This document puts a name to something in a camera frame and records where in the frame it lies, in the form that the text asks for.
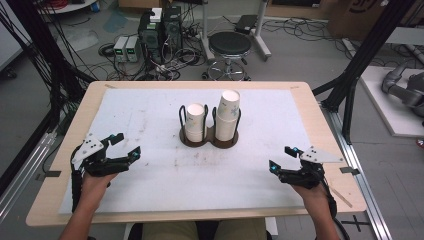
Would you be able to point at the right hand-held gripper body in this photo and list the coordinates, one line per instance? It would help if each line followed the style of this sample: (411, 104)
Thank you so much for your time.
(318, 156)

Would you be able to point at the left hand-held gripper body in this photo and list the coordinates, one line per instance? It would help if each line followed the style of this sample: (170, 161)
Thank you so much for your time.
(89, 148)

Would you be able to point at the person's left hand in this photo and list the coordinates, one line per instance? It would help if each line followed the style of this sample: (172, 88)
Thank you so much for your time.
(95, 186)

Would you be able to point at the person's right hand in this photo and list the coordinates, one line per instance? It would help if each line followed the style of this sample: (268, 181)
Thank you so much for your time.
(315, 198)

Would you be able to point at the black tape piece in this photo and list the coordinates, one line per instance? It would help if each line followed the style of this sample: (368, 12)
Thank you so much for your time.
(52, 173)
(349, 170)

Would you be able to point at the light wooden table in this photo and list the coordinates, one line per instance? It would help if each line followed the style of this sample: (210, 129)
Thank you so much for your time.
(316, 110)

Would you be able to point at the beige tape strip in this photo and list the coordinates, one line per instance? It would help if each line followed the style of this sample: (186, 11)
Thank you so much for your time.
(340, 197)

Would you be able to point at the white paper cup blue print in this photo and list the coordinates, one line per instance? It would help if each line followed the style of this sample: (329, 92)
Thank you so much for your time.
(229, 105)

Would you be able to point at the person's legs in khaki trousers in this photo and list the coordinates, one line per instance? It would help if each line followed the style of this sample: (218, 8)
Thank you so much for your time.
(233, 231)

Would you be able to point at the white platform board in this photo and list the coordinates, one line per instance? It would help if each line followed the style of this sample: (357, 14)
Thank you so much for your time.
(386, 110)

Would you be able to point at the grey bench power supply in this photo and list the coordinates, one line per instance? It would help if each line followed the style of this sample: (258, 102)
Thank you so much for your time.
(132, 49)
(120, 49)

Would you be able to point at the black computer tower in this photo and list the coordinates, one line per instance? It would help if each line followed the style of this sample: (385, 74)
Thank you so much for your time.
(160, 31)

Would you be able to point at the black round stool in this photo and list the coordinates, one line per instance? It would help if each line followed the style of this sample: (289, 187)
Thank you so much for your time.
(229, 42)

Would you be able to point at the blue tape roll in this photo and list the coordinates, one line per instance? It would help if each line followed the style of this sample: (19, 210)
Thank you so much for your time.
(95, 6)

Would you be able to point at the black flat device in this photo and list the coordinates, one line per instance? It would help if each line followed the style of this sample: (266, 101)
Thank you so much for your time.
(246, 24)

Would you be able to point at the white round table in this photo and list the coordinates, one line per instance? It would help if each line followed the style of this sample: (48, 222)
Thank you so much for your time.
(71, 6)

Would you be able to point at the cardboard box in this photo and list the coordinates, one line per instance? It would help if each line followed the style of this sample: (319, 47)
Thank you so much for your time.
(360, 16)

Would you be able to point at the aluminium rail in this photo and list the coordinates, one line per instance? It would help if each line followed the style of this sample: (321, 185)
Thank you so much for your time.
(358, 166)
(23, 176)

